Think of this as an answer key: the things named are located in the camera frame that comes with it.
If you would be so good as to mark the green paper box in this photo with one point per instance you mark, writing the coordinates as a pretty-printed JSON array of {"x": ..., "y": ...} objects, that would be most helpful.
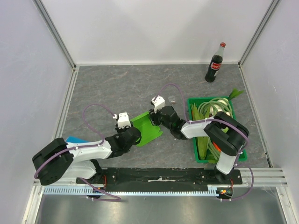
[{"x": 148, "y": 131}]

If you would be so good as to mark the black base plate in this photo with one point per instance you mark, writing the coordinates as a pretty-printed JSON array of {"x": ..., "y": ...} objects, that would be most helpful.
[{"x": 163, "y": 179}]

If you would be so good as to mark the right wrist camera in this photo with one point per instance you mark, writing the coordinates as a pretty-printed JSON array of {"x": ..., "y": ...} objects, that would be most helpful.
[{"x": 158, "y": 102}]

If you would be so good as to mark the grey cable duct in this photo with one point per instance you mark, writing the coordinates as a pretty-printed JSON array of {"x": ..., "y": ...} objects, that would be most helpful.
[{"x": 89, "y": 191}]

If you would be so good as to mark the green long beans bundle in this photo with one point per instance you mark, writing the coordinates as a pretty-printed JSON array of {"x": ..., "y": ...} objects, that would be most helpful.
[{"x": 213, "y": 106}]

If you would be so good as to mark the blue small box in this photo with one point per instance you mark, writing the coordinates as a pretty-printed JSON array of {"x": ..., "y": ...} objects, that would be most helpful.
[{"x": 72, "y": 139}]

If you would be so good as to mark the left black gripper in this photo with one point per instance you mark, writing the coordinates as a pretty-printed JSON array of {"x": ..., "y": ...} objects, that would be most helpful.
[{"x": 119, "y": 130}]

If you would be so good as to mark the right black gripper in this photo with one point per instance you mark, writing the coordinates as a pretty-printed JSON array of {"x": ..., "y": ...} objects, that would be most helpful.
[{"x": 155, "y": 115}]

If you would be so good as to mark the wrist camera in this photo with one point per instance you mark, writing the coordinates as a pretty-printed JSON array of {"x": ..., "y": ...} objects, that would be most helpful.
[
  {"x": 122, "y": 120},
  {"x": 158, "y": 102}
]

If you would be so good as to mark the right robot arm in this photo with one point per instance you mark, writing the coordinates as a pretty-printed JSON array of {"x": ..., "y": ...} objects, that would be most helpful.
[{"x": 227, "y": 133}]

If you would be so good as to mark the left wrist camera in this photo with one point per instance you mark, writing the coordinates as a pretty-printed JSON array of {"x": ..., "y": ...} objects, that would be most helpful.
[{"x": 122, "y": 120}]

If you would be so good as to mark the small clear plastic scrap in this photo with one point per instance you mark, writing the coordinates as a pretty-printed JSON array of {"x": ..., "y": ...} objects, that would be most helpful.
[{"x": 172, "y": 99}]

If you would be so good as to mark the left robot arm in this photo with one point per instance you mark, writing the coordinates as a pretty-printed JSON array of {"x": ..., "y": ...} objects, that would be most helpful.
[{"x": 68, "y": 160}]

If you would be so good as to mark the cola glass bottle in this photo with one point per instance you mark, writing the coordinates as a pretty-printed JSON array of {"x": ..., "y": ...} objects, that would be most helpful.
[{"x": 215, "y": 63}]

